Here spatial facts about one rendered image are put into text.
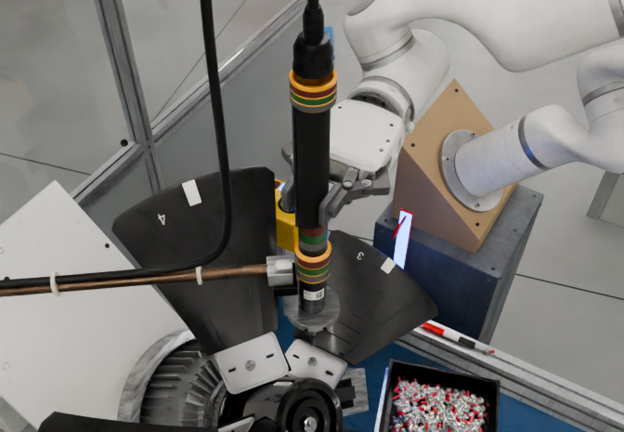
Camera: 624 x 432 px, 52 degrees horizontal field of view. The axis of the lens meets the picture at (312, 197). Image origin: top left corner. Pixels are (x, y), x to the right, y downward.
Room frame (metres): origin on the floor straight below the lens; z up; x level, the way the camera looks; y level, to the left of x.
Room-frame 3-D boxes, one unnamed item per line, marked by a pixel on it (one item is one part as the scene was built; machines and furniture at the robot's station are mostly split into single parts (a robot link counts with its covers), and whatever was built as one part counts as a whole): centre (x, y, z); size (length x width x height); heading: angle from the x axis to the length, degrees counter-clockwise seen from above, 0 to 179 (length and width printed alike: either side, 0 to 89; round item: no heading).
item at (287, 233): (0.94, 0.08, 1.02); 0.16 x 0.10 x 0.11; 61
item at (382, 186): (0.53, -0.07, 1.53); 0.08 x 0.06 x 0.01; 31
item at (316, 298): (0.48, 0.00, 1.53); 0.04 x 0.04 x 0.46
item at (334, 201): (0.48, -0.04, 1.54); 0.07 x 0.03 x 0.03; 151
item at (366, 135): (0.58, -0.05, 1.53); 0.11 x 0.10 x 0.07; 151
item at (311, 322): (0.48, 0.01, 1.38); 0.09 x 0.07 x 0.10; 96
